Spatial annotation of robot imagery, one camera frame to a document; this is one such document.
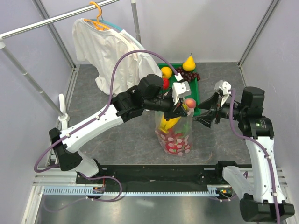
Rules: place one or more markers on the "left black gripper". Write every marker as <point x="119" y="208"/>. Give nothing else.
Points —
<point x="177" y="111"/>

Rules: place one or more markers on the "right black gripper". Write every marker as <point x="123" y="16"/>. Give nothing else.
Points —
<point x="212" y="101"/>

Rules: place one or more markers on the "yellow banana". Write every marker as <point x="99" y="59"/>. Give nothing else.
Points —
<point x="165" y="125"/>

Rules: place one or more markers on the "clear pink zip top bag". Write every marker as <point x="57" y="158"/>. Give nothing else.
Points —
<point x="183" y="121"/>

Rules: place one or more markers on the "pink dragon fruit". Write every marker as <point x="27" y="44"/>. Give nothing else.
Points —
<point x="178" y="141"/>

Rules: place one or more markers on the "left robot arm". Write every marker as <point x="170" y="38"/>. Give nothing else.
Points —
<point x="122" y="108"/>

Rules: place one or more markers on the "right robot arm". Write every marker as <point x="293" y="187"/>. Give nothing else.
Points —
<point x="262" y="200"/>

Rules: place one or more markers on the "peach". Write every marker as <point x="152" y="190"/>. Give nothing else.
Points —
<point x="190" y="103"/>

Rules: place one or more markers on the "small red wrinkled fruit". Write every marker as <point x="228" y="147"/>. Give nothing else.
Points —
<point x="166" y="83"/>

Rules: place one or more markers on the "dark purple grapes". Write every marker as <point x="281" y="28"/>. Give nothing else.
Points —
<point x="188" y="76"/>

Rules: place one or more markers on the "yellow lemon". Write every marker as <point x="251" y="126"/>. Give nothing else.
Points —
<point x="166" y="72"/>

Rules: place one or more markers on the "yellow pear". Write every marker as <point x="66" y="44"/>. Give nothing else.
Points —
<point x="189" y="64"/>

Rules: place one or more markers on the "white t-shirt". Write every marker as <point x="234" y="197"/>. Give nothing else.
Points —
<point x="103" y="49"/>

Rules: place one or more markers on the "teal clothes hanger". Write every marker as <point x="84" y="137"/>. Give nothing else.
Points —
<point x="109" y="24"/>

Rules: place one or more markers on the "silver clothes rack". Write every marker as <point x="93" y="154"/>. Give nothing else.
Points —
<point x="21" y="106"/>

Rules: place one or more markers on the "orange clothes hanger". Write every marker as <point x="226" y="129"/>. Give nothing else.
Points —
<point x="96" y="23"/>

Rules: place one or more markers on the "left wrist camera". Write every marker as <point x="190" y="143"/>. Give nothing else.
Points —
<point x="180" y="89"/>

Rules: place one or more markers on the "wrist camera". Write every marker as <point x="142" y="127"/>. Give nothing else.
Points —
<point x="180" y="89"/>
<point x="223" y="88"/>

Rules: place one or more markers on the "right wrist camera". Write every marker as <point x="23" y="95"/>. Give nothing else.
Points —
<point x="223" y="88"/>

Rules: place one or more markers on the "white cable duct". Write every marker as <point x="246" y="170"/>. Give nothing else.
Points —
<point x="92" y="191"/>

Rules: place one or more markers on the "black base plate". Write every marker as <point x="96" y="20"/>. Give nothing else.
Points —
<point x="165" y="177"/>

